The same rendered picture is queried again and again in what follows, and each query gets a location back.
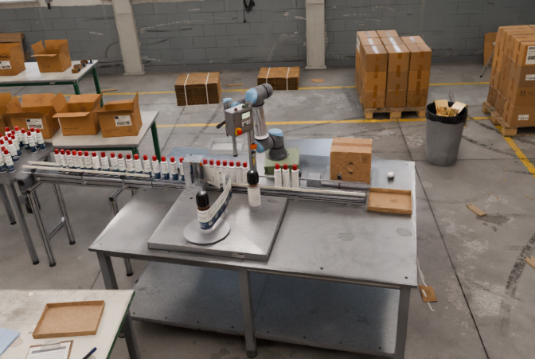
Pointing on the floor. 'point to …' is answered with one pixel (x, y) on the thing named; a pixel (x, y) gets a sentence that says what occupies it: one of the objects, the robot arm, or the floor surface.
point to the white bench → (12, 313)
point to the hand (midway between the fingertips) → (228, 139)
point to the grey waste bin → (443, 142)
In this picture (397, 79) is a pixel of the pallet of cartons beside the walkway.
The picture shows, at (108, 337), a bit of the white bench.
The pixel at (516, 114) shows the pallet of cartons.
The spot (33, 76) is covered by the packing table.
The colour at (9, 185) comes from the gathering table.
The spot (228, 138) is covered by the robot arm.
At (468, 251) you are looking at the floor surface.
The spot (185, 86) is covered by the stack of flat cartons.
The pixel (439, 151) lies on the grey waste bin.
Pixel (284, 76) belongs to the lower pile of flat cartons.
